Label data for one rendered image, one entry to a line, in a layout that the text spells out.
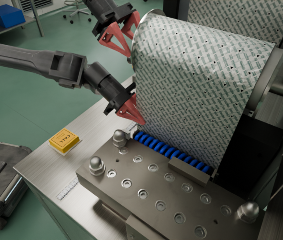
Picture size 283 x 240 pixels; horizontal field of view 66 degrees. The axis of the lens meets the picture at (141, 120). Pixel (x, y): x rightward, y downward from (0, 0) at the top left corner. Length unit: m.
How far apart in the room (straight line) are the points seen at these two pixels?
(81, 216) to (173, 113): 0.36
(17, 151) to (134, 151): 1.30
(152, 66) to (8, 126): 2.03
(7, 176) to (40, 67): 1.15
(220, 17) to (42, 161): 0.65
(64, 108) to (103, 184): 1.88
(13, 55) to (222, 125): 0.52
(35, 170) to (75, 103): 1.68
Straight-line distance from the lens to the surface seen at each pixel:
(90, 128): 0.81
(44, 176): 0.73
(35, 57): 0.63
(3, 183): 1.66
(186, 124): 0.50
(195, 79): 0.43
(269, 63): 0.41
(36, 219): 1.73
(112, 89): 0.56
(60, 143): 0.76
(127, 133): 0.57
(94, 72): 0.58
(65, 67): 0.59
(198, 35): 0.44
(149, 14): 0.49
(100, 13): 0.56
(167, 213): 0.49
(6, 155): 1.79
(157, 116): 0.53
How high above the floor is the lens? 1.48
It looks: 45 degrees down
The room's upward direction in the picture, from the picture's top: straight up
